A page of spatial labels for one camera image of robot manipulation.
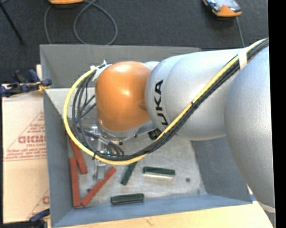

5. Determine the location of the black cylinder on white bracket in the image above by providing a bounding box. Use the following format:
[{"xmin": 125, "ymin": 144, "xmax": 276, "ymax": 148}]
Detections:
[{"xmin": 147, "ymin": 128, "xmax": 162, "ymax": 141}]

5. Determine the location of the dark green flat block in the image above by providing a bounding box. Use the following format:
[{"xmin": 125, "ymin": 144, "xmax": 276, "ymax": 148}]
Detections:
[
  {"xmin": 119, "ymin": 161, "xmax": 139, "ymax": 186},
  {"xmin": 142, "ymin": 165, "xmax": 176, "ymax": 181},
  {"xmin": 110, "ymin": 192, "xmax": 146, "ymax": 205}
]

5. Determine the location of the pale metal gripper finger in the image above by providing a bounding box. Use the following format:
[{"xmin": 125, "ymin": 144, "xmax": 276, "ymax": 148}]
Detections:
[
  {"xmin": 93, "ymin": 160, "xmax": 100, "ymax": 181},
  {"xmin": 98, "ymin": 163, "xmax": 107, "ymax": 180}
]

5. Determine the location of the brown cardboard board, red print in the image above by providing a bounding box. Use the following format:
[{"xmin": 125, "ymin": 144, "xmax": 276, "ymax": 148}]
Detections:
[{"xmin": 0, "ymin": 90, "xmax": 51, "ymax": 225}]

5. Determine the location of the red-brown flat block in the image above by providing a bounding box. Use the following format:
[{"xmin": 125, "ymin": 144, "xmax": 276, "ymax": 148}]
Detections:
[
  {"xmin": 68, "ymin": 134, "xmax": 88, "ymax": 176},
  {"xmin": 78, "ymin": 166, "xmax": 118, "ymax": 208},
  {"xmin": 69, "ymin": 157, "xmax": 81, "ymax": 208}
]

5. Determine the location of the grey metal bin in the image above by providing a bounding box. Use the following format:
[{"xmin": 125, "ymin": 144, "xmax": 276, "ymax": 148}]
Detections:
[{"xmin": 39, "ymin": 36, "xmax": 254, "ymax": 228}]

